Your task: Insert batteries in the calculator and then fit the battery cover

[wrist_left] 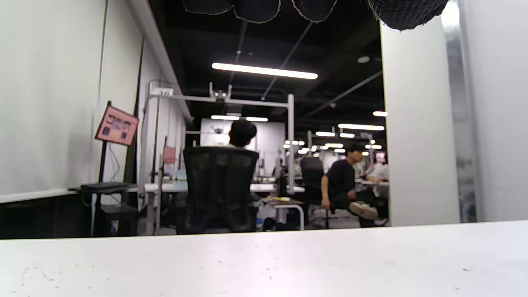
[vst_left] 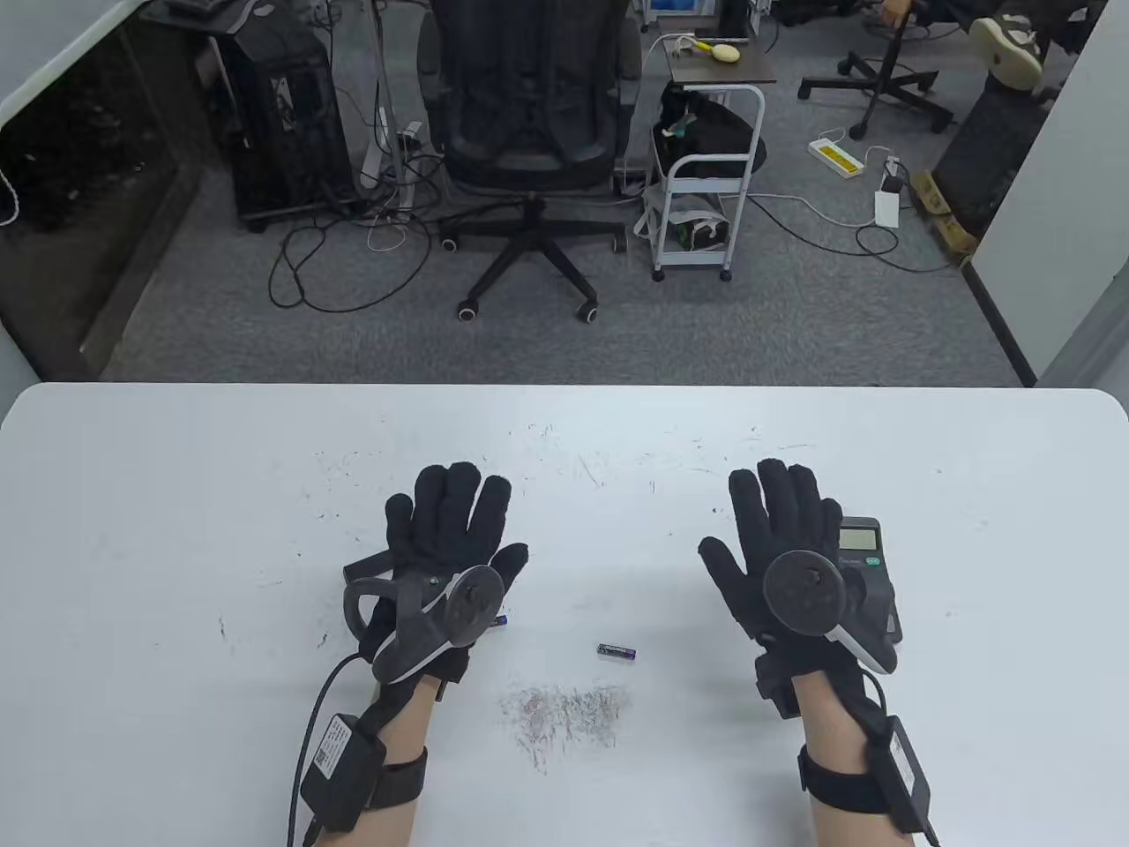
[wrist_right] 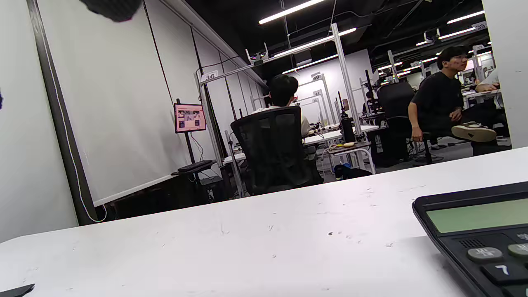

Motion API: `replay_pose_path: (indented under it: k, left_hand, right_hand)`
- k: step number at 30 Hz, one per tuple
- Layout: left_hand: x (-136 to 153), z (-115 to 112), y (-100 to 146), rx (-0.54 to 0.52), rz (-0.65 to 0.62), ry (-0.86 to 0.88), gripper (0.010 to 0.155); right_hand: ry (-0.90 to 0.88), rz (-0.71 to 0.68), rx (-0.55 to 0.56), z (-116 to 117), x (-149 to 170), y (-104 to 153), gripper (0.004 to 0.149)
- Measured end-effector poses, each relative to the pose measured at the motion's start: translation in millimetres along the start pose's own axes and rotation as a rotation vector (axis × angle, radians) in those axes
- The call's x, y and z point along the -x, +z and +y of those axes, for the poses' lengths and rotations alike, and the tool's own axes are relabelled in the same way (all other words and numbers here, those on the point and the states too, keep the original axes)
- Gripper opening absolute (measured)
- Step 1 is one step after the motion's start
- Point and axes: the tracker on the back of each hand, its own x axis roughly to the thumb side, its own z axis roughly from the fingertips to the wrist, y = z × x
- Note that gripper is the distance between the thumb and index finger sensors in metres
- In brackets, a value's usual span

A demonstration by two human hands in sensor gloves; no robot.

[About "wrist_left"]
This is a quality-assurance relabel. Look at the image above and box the white metal frame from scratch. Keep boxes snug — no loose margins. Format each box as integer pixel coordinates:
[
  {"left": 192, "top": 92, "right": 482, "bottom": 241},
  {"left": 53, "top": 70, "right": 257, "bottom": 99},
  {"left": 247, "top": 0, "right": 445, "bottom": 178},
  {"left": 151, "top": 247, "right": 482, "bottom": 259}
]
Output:
[{"left": 140, "top": 80, "right": 296, "bottom": 236}]

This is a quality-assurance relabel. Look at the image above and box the row of ceiling light tubes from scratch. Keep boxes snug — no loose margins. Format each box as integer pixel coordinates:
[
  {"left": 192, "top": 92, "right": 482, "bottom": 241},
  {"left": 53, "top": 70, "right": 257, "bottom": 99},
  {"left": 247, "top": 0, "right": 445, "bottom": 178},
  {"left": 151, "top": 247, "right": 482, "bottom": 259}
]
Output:
[{"left": 210, "top": 62, "right": 389, "bottom": 157}]

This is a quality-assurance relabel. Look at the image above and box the flat computer monitor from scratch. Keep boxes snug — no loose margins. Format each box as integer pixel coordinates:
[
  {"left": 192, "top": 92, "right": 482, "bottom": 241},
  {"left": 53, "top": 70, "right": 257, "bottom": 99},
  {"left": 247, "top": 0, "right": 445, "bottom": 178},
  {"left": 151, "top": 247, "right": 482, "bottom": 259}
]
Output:
[{"left": 95, "top": 105, "right": 139, "bottom": 146}]

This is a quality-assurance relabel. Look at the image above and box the black computer tower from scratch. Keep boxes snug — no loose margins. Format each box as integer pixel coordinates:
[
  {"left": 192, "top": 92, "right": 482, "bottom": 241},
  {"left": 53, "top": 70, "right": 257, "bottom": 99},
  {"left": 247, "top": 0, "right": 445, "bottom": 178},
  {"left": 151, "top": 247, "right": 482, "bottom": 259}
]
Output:
[{"left": 93, "top": 203, "right": 139, "bottom": 238}]

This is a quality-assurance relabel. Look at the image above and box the black monitor stand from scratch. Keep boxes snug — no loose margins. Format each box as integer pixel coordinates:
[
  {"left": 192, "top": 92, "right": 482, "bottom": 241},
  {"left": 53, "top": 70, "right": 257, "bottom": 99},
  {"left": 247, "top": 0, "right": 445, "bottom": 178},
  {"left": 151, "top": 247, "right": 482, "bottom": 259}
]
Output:
[{"left": 68, "top": 100, "right": 139, "bottom": 207}]

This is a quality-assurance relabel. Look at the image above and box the black mesh office chair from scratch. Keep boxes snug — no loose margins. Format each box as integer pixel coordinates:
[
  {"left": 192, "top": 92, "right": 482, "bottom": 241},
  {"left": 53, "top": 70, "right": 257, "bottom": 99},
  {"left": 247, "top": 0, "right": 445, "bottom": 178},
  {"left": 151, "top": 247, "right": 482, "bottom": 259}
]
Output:
[{"left": 177, "top": 146, "right": 260, "bottom": 235}]

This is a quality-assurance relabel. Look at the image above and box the white cart with wooden top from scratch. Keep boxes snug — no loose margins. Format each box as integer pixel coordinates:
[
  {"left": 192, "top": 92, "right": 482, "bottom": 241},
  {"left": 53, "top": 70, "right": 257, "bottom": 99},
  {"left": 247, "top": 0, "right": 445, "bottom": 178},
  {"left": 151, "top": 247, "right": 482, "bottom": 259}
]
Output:
[{"left": 263, "top": 197, "right": 306, "bottom": 231}]

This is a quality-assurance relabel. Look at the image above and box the person's left hand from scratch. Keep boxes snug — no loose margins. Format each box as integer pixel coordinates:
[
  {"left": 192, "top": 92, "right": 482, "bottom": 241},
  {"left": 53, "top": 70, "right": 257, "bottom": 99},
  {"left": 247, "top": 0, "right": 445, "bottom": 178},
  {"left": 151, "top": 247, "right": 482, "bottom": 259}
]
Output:
[{"left": 181, "top": 0, "right": 450, "bottom": 31}]

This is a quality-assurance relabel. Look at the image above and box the black swivel chair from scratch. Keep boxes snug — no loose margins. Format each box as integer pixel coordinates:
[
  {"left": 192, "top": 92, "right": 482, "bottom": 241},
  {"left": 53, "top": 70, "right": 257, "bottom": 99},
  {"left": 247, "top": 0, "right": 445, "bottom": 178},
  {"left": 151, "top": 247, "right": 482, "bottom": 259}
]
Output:
[{"left": 300, "top": 157, "right": 327, "bottom": 203}]

